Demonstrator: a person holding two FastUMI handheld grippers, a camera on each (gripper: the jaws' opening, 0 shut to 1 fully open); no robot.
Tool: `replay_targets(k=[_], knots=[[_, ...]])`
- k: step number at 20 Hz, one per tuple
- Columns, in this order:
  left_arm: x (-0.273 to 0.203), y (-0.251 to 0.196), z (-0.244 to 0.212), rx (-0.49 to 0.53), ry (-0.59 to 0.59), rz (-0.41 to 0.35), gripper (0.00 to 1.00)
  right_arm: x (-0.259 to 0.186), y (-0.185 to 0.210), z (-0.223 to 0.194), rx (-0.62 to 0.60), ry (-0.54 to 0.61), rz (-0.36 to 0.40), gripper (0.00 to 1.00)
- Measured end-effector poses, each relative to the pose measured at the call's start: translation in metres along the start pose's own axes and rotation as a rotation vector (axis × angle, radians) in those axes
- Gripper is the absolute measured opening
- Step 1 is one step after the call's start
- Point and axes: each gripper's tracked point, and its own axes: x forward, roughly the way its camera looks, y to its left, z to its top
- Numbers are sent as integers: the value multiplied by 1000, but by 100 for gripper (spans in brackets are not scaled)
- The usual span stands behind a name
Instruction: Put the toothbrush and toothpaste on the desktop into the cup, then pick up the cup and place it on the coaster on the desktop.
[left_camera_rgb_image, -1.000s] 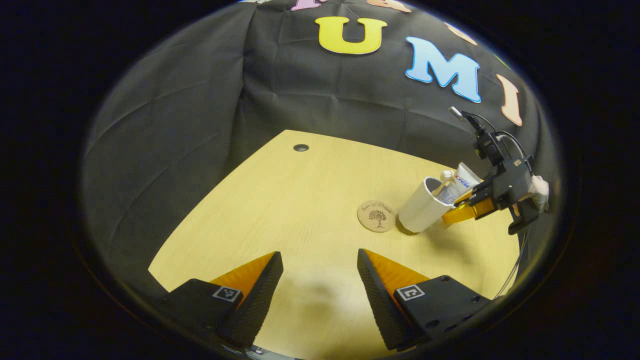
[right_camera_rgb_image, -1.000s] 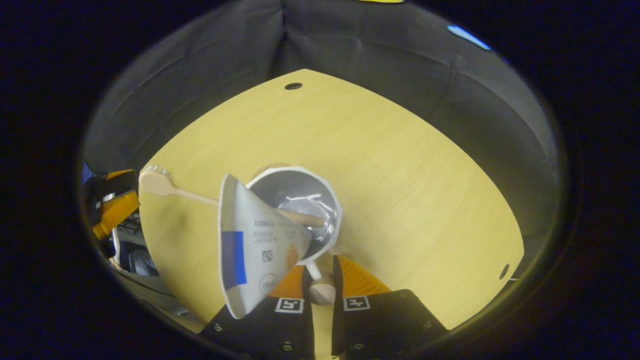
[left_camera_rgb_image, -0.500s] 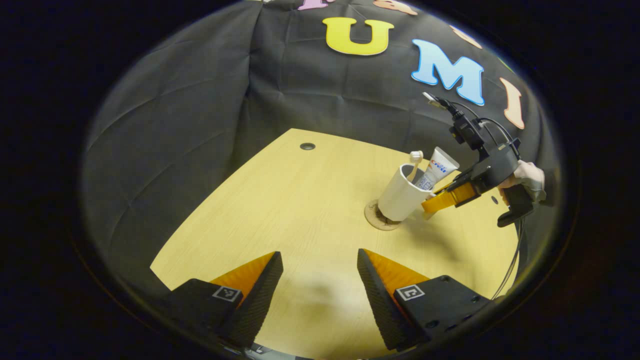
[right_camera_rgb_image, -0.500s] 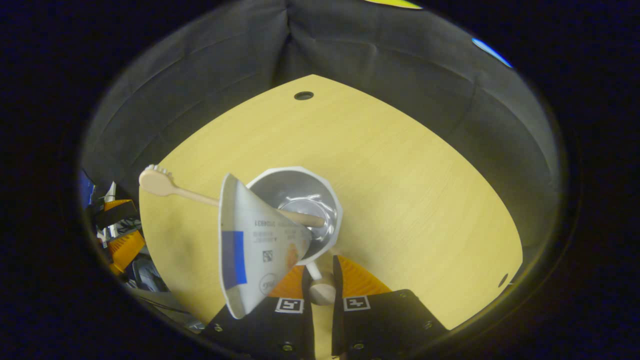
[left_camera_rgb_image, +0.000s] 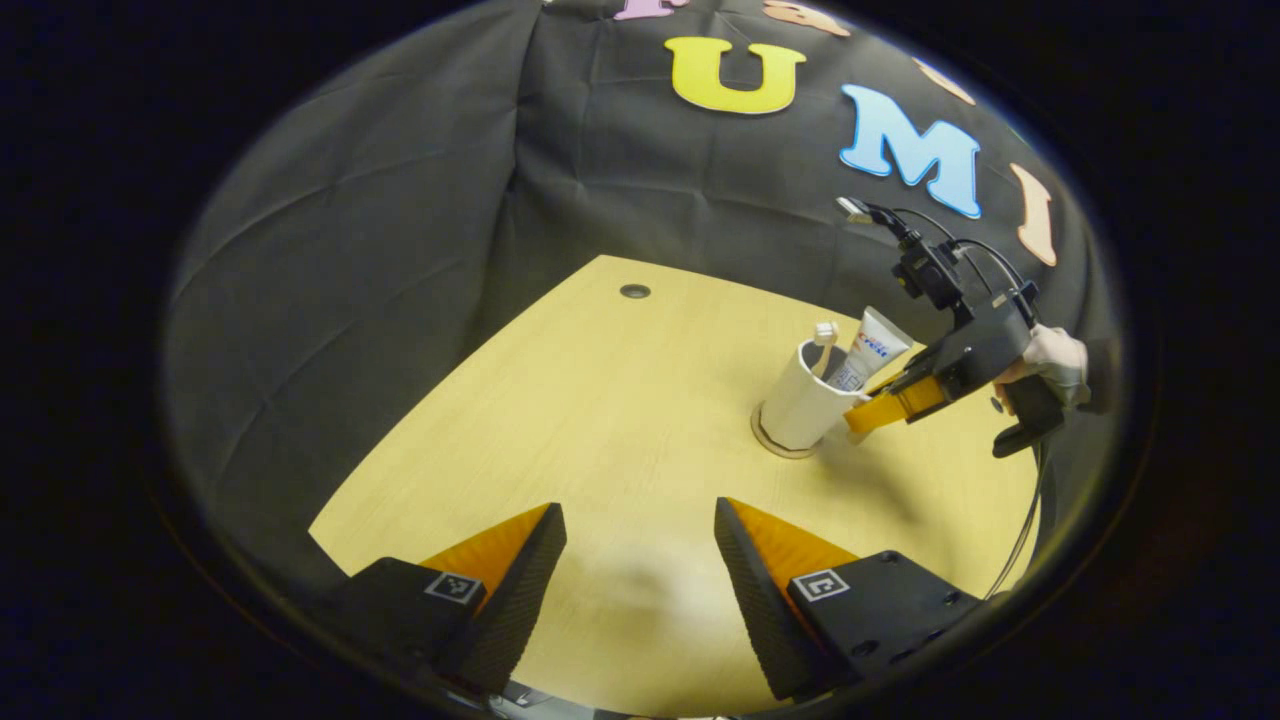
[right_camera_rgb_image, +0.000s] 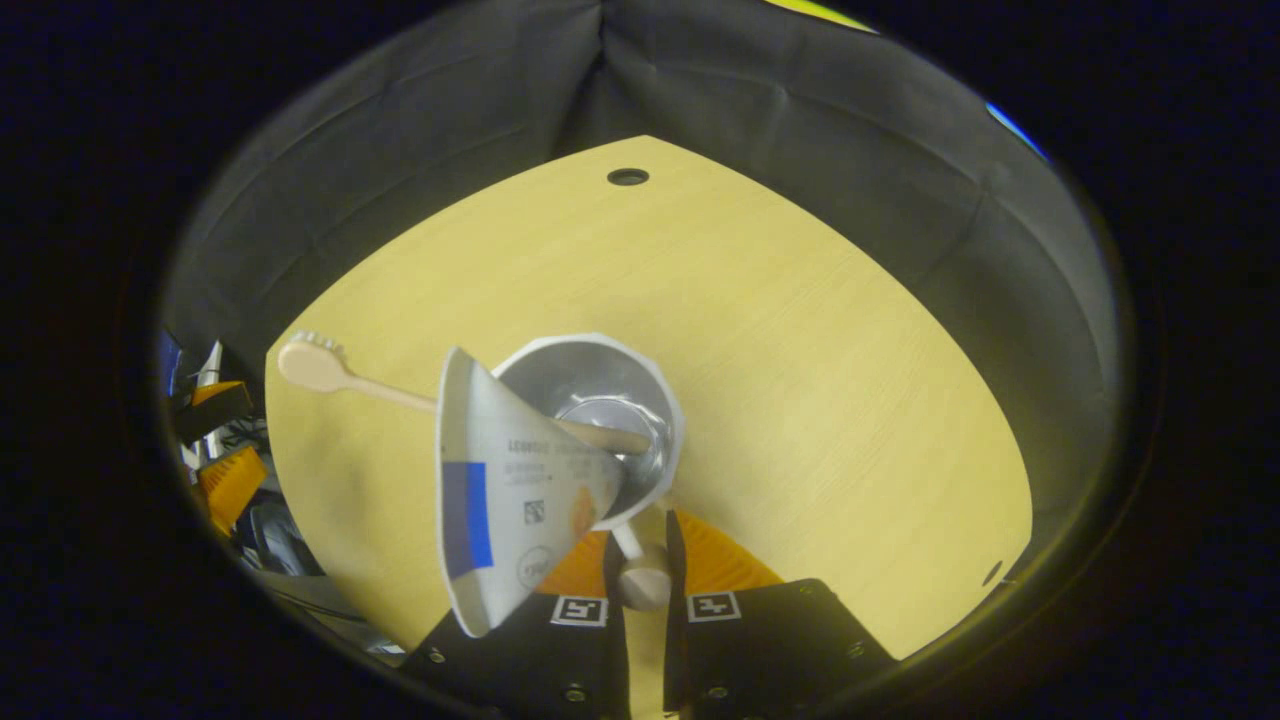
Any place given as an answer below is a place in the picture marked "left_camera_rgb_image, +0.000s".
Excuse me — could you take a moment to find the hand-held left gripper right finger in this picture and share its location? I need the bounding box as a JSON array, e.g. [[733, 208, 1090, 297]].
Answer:
[[714, 497, 986, 701]]

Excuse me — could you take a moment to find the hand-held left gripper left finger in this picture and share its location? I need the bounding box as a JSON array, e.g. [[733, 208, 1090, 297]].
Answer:
[[340, 503, 568, 696]]

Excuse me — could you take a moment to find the white toothpaste tube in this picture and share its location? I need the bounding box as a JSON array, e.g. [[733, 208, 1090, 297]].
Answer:
[[825, 306, 914, 393]]

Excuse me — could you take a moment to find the white cup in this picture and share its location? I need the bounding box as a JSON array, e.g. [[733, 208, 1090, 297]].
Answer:
[[760, 340, 871, 453]]

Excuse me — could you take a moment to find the round cork coaster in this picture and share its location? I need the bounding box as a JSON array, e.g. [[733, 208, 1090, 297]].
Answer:
[[750, 402, 821, 461]]

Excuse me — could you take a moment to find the light wooden desktop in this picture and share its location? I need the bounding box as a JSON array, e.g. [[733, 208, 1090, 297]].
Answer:
[[308, 255, 1041, 719]]

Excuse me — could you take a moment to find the black backdrop cloth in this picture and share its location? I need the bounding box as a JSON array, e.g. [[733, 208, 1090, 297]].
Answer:
[[165, 0, 1111, 601]]

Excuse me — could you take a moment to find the black cable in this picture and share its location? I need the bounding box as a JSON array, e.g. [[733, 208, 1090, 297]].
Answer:
[[985, 440, 1048, 601]]

